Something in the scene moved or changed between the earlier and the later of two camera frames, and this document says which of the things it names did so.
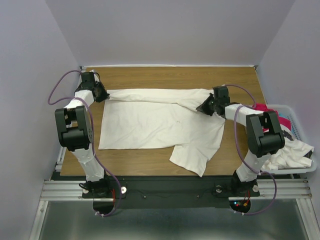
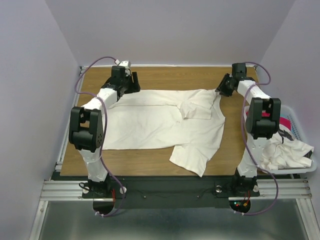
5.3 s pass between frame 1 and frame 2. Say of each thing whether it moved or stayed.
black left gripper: moved
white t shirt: stayed
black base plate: stayed
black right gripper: moved
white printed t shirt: stayed
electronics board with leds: stayed
